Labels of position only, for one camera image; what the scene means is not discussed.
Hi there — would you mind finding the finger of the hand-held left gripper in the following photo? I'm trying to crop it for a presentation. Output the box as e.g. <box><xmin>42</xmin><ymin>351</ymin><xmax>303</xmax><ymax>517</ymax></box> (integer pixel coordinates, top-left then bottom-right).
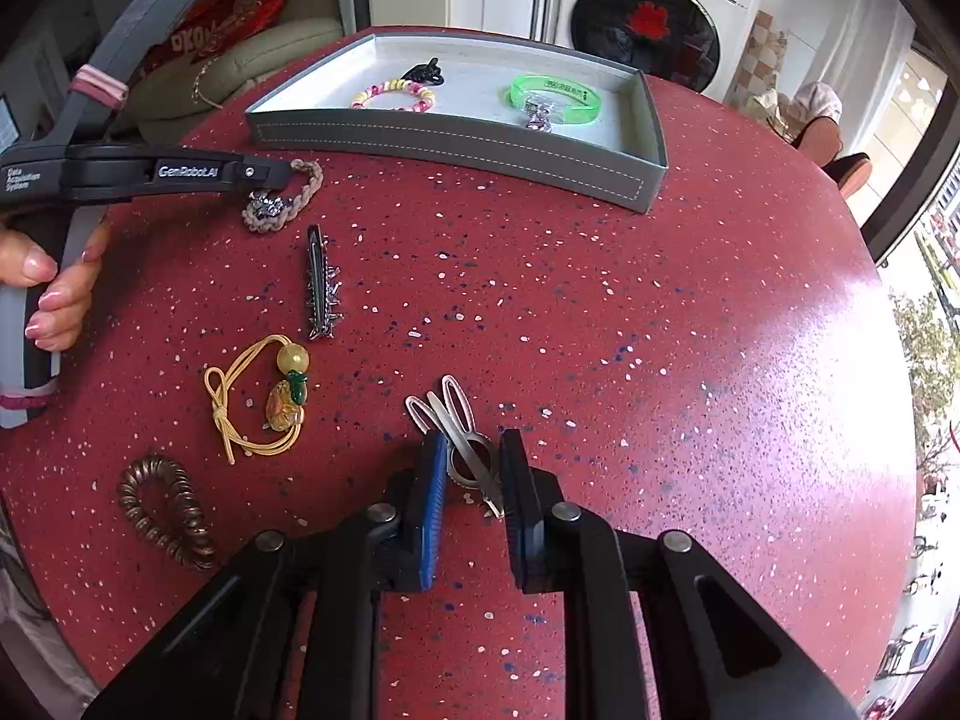
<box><xmin>225</xmin><ymin>156</ymin><xmax>295</xmax><ymax>194</ymax></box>

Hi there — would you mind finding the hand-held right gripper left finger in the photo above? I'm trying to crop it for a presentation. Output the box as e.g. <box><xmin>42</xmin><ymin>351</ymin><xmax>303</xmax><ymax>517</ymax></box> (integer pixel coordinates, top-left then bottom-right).
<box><xmin>81</xmin><ymin>429</ymin><xmax>451</xmax><ymax>720</ymax></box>

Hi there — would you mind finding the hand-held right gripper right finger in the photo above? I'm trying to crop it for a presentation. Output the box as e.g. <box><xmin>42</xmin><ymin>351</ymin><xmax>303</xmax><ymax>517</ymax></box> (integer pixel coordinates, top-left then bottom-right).
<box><xmin>499</xmin><ymin>427</ymin><xmax>860</xmax><ymax>720</ymax></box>

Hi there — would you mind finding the beige braided bracelet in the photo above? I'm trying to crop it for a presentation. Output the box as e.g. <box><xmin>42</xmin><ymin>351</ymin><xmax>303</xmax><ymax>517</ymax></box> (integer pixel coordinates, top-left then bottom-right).
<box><xmin>241</xmin><ymin>157</ymin><xmax>325</xmax><ymax>233</ymax></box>

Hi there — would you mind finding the silver bow hair clip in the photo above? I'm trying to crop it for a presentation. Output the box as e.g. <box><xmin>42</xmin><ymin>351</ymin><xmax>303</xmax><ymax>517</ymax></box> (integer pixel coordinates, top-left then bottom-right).
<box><xmin>405</xmin><ymin>373</ymin><xmax>505</xmax><ymax>520</ymax></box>

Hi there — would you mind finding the pink yellow bead bracelet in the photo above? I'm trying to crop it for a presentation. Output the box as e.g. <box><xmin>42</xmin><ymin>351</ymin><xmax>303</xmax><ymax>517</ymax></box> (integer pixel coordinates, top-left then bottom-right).
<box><xmin>351</xmin><ymin>77</ymin><xmax>437</xmax><ymax>115</ymax></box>

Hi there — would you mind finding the grey rectangular tray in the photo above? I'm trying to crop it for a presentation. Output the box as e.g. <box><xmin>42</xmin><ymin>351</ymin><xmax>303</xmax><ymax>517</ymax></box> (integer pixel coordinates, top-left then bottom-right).
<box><xmin>246</xmin><ymin>26</ymin><xmax>668</xmax><ymax>215</ymax></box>

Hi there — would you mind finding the green translucent bangle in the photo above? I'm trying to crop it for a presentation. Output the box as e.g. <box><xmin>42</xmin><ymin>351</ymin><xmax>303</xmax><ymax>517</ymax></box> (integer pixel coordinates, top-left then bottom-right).
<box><xmin>508</xmin><ymin>73</ymin><xmax>605</xmax><ymax>128</ymax></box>

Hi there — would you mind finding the person's left hand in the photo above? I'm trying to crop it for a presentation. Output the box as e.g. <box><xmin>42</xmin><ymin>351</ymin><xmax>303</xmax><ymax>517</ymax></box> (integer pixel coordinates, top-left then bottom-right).
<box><xmin>0</xmin><ymin>225</ymin><xmax>112</xmax><ymax>352</ymax></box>

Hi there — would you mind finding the silver spiked hair clip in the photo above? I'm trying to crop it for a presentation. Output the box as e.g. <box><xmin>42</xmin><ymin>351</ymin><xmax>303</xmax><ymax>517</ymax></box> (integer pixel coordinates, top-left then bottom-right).
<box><xmin>304</xmin><ymin>223</ymin><xmax>346</xmax><ymax>342</ymax></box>

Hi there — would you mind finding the cream leather sofa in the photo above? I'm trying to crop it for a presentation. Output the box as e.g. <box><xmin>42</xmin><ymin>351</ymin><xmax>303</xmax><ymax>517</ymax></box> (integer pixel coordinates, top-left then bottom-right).
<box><xmin>112</xmin><ymin>0</ymin><xmax>353</xmax><ymax>143</ymax></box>

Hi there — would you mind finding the red printed blanket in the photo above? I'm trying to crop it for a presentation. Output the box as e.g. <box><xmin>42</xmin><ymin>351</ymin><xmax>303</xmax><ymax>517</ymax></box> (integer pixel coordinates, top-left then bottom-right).
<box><xmin>146</xmin><ymin>0</ymin><xmax>252</xmax><ymax>76</ymax></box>

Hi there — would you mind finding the red embroidered cushion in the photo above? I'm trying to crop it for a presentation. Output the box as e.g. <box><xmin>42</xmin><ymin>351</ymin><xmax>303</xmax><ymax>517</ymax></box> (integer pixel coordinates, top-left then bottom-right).
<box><xmin>225</xmin><ymin>0</ymin><xmax>297</xmax><ymax>35</ymax></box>

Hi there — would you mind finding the white washing machine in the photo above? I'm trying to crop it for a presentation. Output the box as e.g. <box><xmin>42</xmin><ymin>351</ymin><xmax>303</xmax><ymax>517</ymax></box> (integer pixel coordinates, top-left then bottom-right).
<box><xmin>555</xmin><ymin>0</ymin><xmax>773</xmax><ymax>102</ymax></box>

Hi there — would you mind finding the brown round-back chair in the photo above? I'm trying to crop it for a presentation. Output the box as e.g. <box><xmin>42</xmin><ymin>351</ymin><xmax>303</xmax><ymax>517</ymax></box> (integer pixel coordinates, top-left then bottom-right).
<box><xmin>832</xmin><ymin>152</ymin><xmax>872</xmax><ymax>200</ymax></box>
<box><xmin>787</xmin><ymin>116</ymin><xmax>845</xmax><ymax>166</ymax></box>

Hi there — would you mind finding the pale cloth on chair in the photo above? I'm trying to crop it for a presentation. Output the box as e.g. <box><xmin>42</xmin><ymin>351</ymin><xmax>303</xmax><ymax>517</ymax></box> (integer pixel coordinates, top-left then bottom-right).
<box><xmin>746</xmin><ymin>81</ymin><xmax>841</xmax><ymax>147</ymax></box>

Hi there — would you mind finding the yellow sunflower hair tie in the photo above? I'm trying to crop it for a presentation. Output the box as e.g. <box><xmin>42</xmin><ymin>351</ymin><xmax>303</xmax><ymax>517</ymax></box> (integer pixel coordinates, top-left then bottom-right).
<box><xmin>204</xmin><ymin>336</ymin><xmax>312</xmax><ymax>464</ymax></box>

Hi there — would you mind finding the brown spiral hair tie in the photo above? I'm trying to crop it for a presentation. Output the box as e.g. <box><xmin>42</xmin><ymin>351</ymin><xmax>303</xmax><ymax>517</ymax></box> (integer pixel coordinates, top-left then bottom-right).
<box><xmin>116</xmin><ymin>454</ymin><xmax>218</xmax><ymax>571</ymax></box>

